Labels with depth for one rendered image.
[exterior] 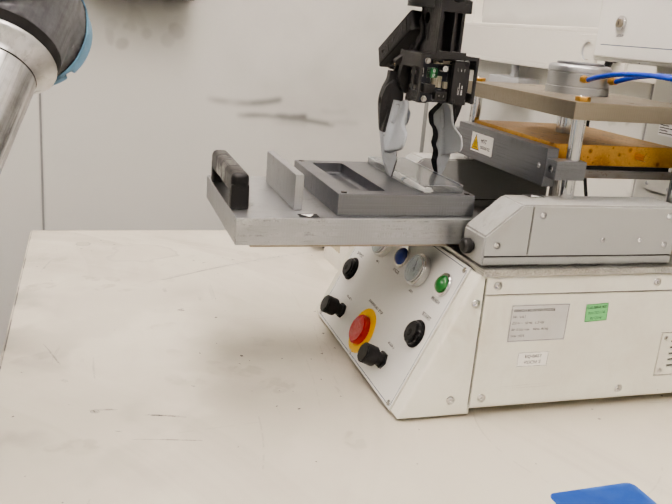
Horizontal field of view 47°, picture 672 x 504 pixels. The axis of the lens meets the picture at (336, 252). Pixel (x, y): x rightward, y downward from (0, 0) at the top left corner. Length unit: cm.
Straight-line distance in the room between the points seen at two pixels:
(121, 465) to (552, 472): 43
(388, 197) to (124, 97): 160
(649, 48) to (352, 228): 52
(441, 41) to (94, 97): 160
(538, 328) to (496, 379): 8
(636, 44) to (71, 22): 74
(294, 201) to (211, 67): 157
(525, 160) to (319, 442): 41
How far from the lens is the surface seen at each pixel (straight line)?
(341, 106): 250
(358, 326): 100
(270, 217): 81
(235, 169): 85
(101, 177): 241
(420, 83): 87
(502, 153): 100
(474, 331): 87
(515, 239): 86
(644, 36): 117
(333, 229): 83
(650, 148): 101
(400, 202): 86
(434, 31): 89
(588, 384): 98
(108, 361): 99
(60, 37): 88
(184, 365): 98
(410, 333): 89
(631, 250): 95
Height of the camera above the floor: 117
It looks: 16 degrees down
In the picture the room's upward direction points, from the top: 5 degrees clockwise
